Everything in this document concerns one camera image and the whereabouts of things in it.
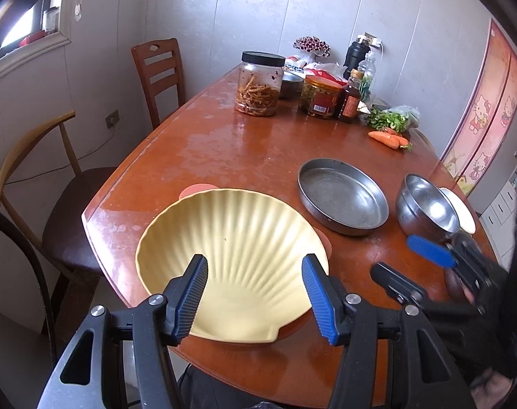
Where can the clear jar with black lid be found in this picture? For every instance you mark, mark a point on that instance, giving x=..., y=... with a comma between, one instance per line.
x=258, y=89

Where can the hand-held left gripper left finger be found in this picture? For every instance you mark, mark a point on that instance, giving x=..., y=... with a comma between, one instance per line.
x=192, y=302

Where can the dark sauce bottle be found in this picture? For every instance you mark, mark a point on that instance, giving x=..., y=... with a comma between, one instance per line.
x=350, y=102

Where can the window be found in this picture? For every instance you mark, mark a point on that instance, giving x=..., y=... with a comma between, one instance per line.
x=33, y=21

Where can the glass jar on windowsill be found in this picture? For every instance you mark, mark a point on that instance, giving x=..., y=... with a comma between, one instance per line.
x=50, y=20

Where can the grey wall socket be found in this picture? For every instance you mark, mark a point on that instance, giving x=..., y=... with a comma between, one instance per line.
x=112, y=118

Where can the flower ornament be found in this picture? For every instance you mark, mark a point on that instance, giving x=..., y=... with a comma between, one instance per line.
x=311, y=46

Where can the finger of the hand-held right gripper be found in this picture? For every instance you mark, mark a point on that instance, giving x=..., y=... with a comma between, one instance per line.
x=394, y=283
x=428, y=252

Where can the white bowl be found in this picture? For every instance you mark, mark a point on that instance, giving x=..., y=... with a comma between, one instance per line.
x=465, y=215

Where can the small steel basin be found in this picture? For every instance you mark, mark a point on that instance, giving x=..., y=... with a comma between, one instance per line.
x=290, y=87

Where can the red object on windowsill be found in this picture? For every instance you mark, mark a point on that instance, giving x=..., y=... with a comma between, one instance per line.
x=32, y=39

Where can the black thermos flask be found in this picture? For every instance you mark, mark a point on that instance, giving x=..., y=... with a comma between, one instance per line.
x=354, y=57

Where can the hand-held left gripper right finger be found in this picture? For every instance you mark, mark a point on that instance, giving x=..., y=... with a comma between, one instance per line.
x=322, y=302

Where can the carrot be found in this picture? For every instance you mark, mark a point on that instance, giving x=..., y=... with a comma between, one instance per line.
x=382, y=138
x=403, y=139

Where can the white charger plug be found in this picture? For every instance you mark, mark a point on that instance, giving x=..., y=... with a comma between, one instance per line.
x=377, y=44

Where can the red and white packet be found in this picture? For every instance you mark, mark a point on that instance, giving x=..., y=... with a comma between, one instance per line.
x=326, y=70

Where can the leafy green vegetables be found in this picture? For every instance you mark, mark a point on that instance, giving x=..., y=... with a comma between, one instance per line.
x=382, y=119

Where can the black tube chair frame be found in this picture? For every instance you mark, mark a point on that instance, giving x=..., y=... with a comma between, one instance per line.
x=37, y=272

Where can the brown wooden chair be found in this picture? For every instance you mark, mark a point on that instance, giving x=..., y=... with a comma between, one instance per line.
x=156, y=76

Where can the wall power outlet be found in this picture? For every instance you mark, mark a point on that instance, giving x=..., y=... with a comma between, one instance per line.
x=369, y=36

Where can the plastic bag of greens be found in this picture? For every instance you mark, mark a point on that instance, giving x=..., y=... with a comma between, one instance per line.
x=407, y=115

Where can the yellow shell-shaped plate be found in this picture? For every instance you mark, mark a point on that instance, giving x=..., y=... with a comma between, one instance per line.
x=241, y=243

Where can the round metal pan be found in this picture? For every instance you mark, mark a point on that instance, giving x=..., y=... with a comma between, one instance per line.
x=339, y=191

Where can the clear plastic bottle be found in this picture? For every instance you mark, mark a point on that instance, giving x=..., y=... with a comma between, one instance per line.
x=367, y=72

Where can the red label jar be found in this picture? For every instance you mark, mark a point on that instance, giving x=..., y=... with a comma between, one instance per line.
x=322, y=98

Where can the white drawer cabinet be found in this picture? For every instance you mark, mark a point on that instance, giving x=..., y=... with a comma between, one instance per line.
x=503, y=204

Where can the cartoon cat sliding door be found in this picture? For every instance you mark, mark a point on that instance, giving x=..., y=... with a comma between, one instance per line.
x=484, y=110

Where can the patterned plate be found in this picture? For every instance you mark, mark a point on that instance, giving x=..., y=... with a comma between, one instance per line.
x=293, y=64

